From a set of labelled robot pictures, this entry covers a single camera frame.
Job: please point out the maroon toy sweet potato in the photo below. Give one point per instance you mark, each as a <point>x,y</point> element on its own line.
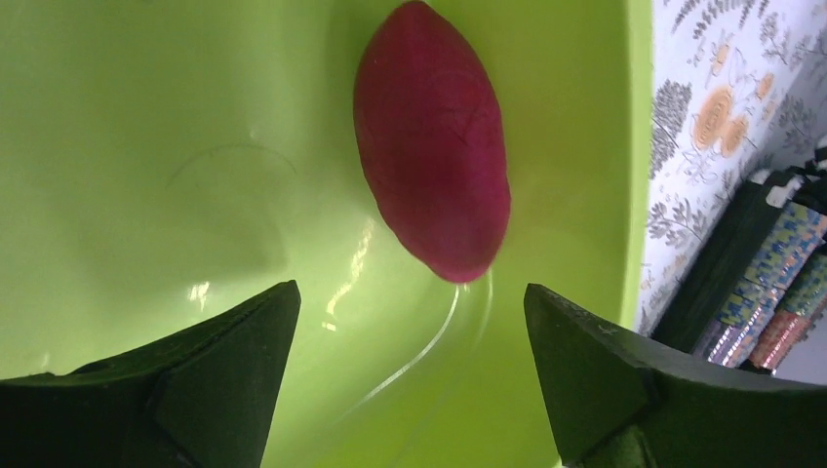
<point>430,139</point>

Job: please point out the black poker chip case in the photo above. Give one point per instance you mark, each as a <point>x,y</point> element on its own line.
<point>774,223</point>

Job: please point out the floral table mat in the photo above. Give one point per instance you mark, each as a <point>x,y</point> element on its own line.
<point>737,85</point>

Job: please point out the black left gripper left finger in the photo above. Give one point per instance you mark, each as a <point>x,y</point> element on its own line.
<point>201,397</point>

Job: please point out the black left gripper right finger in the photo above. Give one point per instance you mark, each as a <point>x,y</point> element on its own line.
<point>615,398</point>

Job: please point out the green plastic tub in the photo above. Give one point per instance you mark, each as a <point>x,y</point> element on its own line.
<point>162,161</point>

